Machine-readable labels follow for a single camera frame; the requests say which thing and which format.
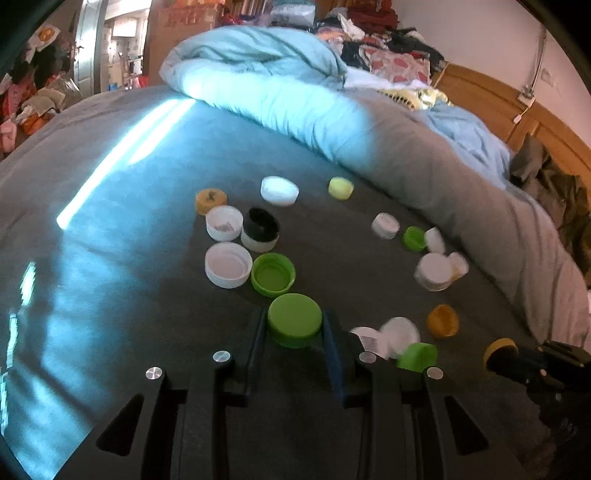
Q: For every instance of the yellow bottle cap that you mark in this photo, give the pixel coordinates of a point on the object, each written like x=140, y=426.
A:
x=499, y=346

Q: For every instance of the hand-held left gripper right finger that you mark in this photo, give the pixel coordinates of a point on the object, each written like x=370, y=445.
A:
x=333, y=360

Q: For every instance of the large cardboard box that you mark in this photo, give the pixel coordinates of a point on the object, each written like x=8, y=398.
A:
x=184, y=41

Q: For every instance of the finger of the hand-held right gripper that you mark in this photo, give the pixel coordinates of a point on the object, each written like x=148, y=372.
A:
x=512, y=369

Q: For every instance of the floral pillow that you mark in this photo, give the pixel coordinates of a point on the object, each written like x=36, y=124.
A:
x=399, y=64

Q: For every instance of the plastic caps group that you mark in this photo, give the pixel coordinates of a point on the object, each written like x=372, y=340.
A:
x=272, y=277

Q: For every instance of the pile of mixed clothes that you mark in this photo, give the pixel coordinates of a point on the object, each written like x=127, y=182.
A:
x=369, y=23

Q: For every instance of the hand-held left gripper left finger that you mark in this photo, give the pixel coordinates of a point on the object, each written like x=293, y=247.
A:
x=255, y=350

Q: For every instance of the heap of bags and clothes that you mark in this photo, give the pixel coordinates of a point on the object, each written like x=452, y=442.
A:
x=32, y=101

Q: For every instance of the wooden headboard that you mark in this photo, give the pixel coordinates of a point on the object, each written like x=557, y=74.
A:
x=485, y=92

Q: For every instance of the large green bottle cap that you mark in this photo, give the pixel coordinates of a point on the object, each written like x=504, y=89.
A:
x=294, y=318

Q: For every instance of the olive green jacket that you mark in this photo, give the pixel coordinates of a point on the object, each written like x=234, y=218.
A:
x=563, y=194

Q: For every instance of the light blue duvet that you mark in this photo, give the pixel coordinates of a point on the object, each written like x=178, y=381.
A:
x=254, y=69

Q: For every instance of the white wall socket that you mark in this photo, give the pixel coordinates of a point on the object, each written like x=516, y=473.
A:
x=527, y=94

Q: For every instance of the grey bedsheet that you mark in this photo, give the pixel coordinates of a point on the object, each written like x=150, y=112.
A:
x=138, y=207

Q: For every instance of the grey door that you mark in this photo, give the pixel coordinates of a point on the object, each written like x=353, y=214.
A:
x=90, y=46

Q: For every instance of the yellow patterned cloth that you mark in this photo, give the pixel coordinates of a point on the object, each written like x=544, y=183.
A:
x=415, y=98

